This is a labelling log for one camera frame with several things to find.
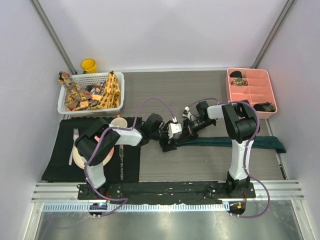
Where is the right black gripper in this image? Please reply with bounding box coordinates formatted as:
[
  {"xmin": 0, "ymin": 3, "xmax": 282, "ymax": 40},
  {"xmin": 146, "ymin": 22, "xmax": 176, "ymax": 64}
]
[{"xmin": 179, "ymin": 117, "xmax": 215, "ymax": 144}]

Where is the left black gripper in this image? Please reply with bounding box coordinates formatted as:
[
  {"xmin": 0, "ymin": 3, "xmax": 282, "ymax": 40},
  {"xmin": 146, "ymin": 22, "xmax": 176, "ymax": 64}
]
[{"xmin": 150, "ymin": 121, "xmax": 177, "ymax": 152}]

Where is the dark green tie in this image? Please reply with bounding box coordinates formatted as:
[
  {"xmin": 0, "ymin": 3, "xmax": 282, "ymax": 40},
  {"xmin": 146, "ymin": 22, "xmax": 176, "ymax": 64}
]
[{"xmin": 176, "ymin": 136, "xmax": 287, "ymax": 154}]

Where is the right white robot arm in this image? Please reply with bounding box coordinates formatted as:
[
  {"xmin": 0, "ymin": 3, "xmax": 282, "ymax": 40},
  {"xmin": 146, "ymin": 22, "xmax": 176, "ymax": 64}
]
[{"xmin": 177, "ymin": 100, "xmax": 260, "ymax": 198}]

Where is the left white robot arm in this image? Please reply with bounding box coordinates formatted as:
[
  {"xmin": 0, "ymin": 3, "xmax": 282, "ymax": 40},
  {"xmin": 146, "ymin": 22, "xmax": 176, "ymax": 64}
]
[{"xmin": 74, "ymin": 113, "xmax": 182, "ymax": 200}]

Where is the table knife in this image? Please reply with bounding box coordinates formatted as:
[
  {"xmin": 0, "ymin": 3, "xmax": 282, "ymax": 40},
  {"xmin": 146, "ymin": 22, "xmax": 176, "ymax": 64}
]
[{"xmin": 119, "ymin": 145, "xmax": 124, "ymax": 181}]

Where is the orange mug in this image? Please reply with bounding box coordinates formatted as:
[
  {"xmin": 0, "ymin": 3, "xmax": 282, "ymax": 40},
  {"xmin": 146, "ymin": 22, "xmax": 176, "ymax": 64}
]
[{"xmin": 110, "ymin": 114, "xmax": 128, "ymax": 128}]

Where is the rolled camouflage tie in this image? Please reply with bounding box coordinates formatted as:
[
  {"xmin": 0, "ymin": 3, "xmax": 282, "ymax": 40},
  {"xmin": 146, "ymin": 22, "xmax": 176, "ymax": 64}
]
[{"xmin": 230, "ymin": 77, "xmax": 249, "ymax": 87}]

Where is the rolled black tie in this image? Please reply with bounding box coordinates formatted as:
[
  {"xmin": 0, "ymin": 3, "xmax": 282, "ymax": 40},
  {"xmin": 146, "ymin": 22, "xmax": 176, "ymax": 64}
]
[{"xmin": 229, "ymin": 70, "xmax": 243, "ymax": 78}]

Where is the yellow spotted tie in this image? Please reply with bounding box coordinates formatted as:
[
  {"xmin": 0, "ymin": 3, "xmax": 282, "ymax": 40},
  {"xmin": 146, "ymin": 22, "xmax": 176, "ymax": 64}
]
[{"xmin": 95, "ymin": 70, "xmax": 121, "ymax": 109}]

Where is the pink compartment tray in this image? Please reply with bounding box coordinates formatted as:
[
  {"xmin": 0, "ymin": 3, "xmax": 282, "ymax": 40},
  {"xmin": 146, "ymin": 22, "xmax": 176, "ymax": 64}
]
[{"xmin": 225, "ymin": 67, "xmax": 278, "ymax": 120}]

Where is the rolled dark patterned tie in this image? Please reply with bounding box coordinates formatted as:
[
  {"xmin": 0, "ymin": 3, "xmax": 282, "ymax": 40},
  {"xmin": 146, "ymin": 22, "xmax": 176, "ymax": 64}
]
[{"xmin": 253, "ymin": 101, "xmax": 276, "ymax": 113}]

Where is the pink white plate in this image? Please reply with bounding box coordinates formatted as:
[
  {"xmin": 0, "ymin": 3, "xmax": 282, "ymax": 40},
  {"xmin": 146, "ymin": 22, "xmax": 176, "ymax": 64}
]
[{"xmin": 72, "ymin": 146, "xmax": 115, "ymax": 169}]

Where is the silver fork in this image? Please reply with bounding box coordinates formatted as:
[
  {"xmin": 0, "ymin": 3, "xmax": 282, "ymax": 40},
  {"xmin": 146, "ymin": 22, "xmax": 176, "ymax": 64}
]
[{"xmin": 68, "ymin": 128, "xmax": 79, "ymax": 166}]

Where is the multicolour patterned tie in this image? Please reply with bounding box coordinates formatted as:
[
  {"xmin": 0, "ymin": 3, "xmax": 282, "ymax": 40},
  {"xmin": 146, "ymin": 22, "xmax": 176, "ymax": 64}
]
[{"xmin": 58, "ymin": 71, "xmax": 106, "ymax": 112}]

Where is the white plastic basket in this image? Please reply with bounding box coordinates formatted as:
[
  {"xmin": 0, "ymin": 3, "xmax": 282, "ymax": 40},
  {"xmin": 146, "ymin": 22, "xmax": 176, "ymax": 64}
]
[{"xmin": 57, "ymin": 71, "xmax": 125, "ymax": 116}]

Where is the black placemat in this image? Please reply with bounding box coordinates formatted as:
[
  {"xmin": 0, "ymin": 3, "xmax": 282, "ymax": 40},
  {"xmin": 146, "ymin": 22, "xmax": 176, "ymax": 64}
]
[{"xmin": 41, "ymin": 117, "xmax": 141, "ymax": 183}]

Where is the yellow mug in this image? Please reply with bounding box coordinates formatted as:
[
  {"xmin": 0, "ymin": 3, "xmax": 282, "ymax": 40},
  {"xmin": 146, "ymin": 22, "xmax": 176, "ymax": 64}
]
[{"xmin": 80, "ymin": 58, "xmax": 98, "ymax": 74}]

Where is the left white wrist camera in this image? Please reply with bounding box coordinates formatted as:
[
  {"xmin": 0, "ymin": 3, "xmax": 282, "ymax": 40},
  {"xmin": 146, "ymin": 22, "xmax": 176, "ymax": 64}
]
[{"xmin": 168, "ymin": 123, "xmax": 182, "ymax": 139}]

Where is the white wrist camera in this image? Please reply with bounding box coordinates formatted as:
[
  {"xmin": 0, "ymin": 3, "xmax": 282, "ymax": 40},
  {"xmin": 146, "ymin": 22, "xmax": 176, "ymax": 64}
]
[
  {"xmin": 168, "ymin": 123, "xmax": 182, "ymax": 139},
  {"xmin": 182, "ymin": 106, "xmax": 193, "ymax": 121}
]

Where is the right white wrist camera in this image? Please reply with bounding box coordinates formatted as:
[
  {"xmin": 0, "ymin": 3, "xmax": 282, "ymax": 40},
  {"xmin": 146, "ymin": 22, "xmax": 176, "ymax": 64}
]
[{"xmin": 182, "ymin": 106, "xmax": 193, "ymax": 121}]

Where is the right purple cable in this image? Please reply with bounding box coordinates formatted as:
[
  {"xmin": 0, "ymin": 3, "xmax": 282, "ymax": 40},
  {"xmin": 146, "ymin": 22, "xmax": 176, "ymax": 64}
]
[{"xmin": 187, "ymin": 97, "xmax": 271, "ymax": 220}]

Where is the purple cable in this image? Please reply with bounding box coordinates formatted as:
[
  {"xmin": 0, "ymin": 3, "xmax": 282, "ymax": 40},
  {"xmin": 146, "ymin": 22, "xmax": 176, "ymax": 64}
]
[
  {"xmin": 83, "ymin": 97, "xmax": 178, "ymax": 217},
  {"xmin": 187, "ymin": 97, "xmax": 271, "ymax": 220}
]

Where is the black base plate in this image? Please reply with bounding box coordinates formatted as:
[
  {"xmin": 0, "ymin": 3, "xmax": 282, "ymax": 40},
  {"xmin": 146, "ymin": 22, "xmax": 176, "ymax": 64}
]
[{"xmin": 77, "ymin": 180, "xmax": 256, "ymax": 205}]

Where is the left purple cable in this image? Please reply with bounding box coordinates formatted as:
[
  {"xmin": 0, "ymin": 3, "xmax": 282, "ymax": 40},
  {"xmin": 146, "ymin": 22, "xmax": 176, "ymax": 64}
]
[{"xmin": 83, "ymin": 97, "xmax": 178, "ymax": 217}]

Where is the white slotted cable duct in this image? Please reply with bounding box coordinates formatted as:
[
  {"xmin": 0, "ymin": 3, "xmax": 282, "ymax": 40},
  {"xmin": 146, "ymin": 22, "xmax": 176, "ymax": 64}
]
[{"xmin": 42, "ymin": 201, "xmax": 230, "ymax": 213}]

